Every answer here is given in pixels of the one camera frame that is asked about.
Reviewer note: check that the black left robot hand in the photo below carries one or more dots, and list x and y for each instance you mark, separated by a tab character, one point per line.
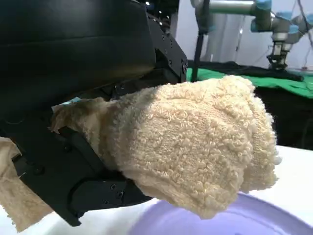
73	49

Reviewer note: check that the beige towel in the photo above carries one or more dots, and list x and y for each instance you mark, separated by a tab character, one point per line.
195	147

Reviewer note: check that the black fabric sheet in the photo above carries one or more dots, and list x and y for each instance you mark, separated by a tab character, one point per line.
244	69

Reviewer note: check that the black gripper of room robot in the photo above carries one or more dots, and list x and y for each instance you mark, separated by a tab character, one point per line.
277	56

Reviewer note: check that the green cloth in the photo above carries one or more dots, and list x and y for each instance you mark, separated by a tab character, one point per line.
281	84

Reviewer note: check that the black drape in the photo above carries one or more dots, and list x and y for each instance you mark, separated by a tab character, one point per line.
288	117

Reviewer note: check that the lilac plate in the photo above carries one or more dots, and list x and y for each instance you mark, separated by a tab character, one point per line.
244	218

